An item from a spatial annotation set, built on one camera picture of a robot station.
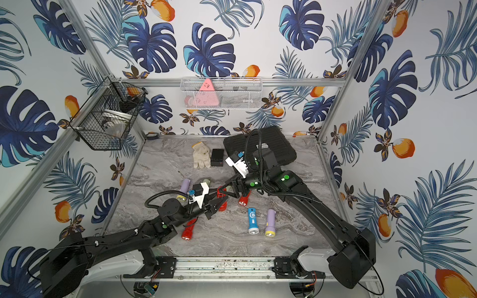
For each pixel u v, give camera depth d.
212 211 0.65
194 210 0.63
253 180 0.61
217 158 1.06
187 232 0.81
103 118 0.83
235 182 0.59
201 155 1.10
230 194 0.64
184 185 0.97
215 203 0.66
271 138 1.15
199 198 0.61
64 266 0.41
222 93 0.92
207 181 0.98
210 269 0.76
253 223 0.84
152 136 1.21
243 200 0.90
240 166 0.62
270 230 0.81
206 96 0.90
